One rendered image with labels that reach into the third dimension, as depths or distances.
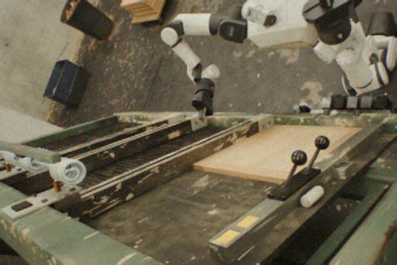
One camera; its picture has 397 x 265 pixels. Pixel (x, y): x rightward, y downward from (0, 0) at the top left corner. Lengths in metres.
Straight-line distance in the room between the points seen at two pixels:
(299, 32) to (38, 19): 5.58
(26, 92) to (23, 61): 0.51
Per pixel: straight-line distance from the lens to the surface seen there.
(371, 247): 0.68
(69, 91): 5.51
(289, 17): 1.33
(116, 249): 0.67
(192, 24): 1.54
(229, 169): 1.17
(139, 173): 1.14
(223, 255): 0.73
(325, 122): 1.57
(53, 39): 6.58
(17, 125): 4.95
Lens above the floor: 2.25
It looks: 43 degrees down
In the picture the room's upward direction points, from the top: 64 degrees counter-clockwise
